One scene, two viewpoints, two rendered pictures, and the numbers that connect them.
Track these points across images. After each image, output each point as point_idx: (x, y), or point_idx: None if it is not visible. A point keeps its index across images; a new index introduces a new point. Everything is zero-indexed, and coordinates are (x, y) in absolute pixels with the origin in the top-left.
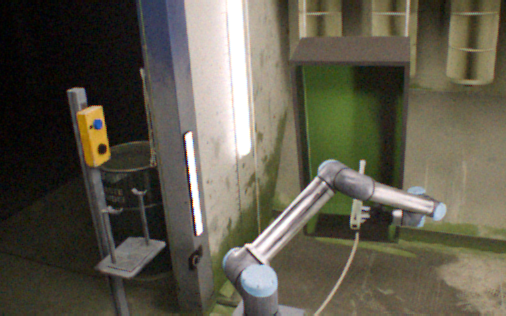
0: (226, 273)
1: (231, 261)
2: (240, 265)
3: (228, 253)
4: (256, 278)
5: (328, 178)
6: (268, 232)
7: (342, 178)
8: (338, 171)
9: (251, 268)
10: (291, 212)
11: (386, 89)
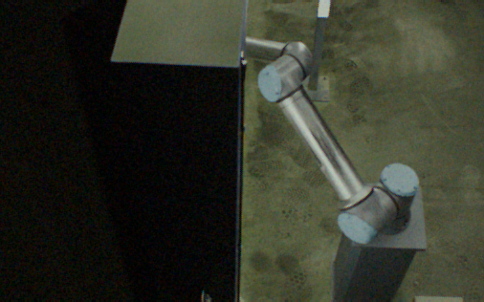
0: (380, 231)
1: (377, 218)
2: (385, 204)
3: (365, 225)
4: (407, 178)
5: (298, 80)
6: (348, 168)
7: (309, 62)
8: (298, 64)
9: (395, 185)
10: (330, 135)
11: None
